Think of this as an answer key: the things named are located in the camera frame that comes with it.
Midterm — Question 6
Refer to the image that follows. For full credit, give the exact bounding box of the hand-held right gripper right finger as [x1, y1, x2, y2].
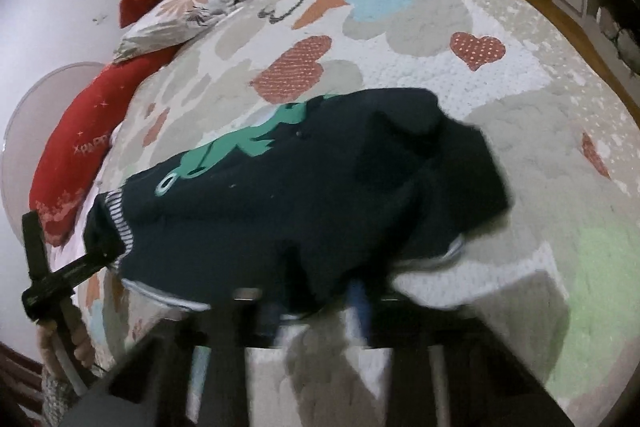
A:
[344, 284, 576, 427]

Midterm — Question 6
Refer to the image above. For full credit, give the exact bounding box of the person's left hand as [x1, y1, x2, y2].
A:
[36, 307, 97, 383]

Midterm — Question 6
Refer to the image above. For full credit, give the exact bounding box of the heart patterned quilt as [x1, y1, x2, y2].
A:
[75, 0, 640, 427]

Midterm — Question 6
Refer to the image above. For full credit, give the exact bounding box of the red pillow with lettering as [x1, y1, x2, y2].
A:
[28, 54, 177, 249]

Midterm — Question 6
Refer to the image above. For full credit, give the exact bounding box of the dark wooden bed frame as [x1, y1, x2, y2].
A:
[0, 341, 47, 415]

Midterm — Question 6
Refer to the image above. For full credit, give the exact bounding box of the person's left forearm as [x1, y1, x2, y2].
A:
[40, 364, 81, 427]

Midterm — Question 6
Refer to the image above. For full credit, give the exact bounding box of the pale rounded headboard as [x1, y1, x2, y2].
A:
[0, 61, 108, 230]

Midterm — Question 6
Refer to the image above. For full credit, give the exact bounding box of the white floral pillow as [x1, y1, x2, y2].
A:
[112, 0, 247, 65]

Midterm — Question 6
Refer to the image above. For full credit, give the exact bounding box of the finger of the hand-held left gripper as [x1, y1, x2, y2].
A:
[47, 202, 127, 295]

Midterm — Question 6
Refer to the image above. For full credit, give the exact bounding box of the dark navy pants green print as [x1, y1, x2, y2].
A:
[82, 87, 513, 314]

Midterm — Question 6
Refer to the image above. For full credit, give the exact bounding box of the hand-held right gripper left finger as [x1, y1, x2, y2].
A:
[62, 289, 287, 427]

